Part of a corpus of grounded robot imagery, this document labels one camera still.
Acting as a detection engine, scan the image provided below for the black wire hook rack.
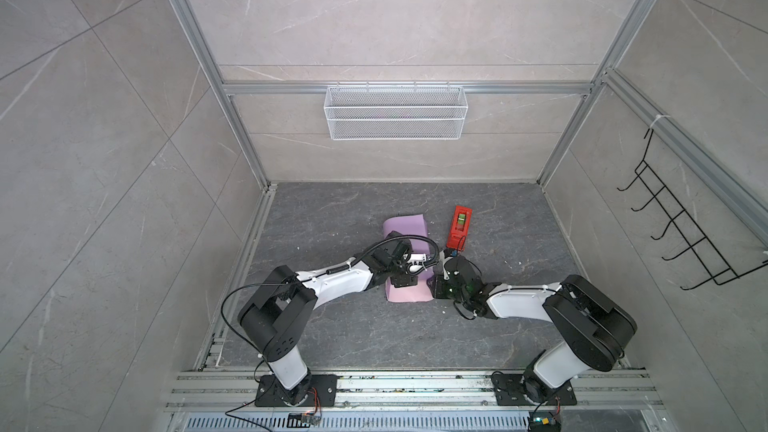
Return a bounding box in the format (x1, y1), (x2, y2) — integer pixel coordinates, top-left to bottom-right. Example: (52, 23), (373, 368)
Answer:
(616, 128), (767, 291)

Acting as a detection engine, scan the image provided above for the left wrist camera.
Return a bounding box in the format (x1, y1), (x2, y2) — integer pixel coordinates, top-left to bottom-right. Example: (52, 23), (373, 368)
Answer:
(407, 254), (429, 272)

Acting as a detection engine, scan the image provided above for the red tape dispenser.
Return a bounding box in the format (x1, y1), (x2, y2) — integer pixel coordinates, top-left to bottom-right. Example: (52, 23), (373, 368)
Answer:
(446, 206), (472, 252)

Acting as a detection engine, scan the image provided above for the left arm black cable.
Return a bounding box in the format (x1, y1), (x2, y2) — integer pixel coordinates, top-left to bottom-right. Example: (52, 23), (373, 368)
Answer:
(219, 234), (441, 373)

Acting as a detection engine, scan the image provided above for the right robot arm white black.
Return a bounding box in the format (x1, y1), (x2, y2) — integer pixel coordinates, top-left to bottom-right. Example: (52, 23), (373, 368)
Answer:
(428, 255), (638, 404)

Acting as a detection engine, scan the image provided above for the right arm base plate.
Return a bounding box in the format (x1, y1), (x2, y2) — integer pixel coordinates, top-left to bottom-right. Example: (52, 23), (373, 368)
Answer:
(490, 371), (577, 406)

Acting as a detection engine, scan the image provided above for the white wire mesh basket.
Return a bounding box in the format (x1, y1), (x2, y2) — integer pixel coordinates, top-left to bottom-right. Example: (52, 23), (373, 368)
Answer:
(323, 85), (469, 141)

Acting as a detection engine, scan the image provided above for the pink wrapping paper sheet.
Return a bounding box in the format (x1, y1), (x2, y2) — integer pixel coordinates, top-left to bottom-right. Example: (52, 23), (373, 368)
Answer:
(382, 216), (436, 304)

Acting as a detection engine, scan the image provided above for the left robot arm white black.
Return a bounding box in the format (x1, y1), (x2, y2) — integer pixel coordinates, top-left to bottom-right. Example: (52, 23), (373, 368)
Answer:
(236, 232), (439, 395)

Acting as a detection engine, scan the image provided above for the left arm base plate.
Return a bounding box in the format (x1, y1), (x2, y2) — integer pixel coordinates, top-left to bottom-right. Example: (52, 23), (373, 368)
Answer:
(254, 374), (339, 408)

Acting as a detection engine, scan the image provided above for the aluminium rail base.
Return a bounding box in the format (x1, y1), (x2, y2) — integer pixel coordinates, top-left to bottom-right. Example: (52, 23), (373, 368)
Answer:
(157, 368), (676, 431)

